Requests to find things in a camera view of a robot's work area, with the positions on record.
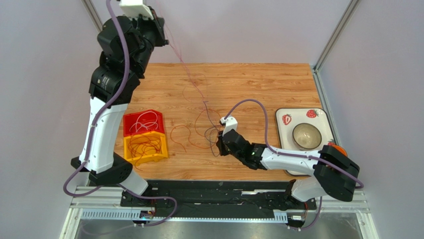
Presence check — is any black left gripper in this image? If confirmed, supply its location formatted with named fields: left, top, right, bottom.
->
left=126, top=7, right=169, bottom=77

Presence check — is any blue cable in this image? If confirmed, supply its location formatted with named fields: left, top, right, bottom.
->
left=203, top=100, right=222, bottom=157

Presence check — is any pink cable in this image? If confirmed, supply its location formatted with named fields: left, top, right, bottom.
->
left=155, top=0, right=210, bottom=104

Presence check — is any red cable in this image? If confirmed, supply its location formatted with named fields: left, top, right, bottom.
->
left=127, top=134, right=163, bottom=171

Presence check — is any white cable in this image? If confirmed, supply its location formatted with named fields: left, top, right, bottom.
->
left=129, top=112, right=160, bottom=133

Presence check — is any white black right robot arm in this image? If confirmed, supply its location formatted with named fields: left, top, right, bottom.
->
left=216, top=116, right=363, bottom=202

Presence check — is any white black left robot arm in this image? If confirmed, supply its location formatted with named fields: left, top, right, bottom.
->
left=71, top=0, right=169, bottom=195

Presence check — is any strawberry pattern tray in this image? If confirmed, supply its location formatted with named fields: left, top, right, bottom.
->
left=275, top=108, right=335, bottom=176

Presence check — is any beige ceramic bowl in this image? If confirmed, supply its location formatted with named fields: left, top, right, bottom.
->
left=292, top=123, right=322, bottom=150

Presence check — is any red plastic bin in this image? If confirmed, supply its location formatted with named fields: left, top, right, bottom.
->
left=123, top=110, right=165, bottom=137

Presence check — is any yellow plastic bin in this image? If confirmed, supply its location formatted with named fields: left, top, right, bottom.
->
left=123, top=131, right=169, bottom=167

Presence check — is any orange round object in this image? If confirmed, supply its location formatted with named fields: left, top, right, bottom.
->
left=332, top=144, right=348, bottom=157

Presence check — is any purple right arm hose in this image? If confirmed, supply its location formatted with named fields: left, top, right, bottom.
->
left=220, top=99, right=364, bottom=231

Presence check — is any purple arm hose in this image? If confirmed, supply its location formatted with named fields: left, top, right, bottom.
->
left=220, top=99, right=364, bottom=231
left=63, top=0, right=178, bottom=230

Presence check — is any purple left arm hose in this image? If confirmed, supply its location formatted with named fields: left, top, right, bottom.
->
left=63, top=0, right=178, bottom=230

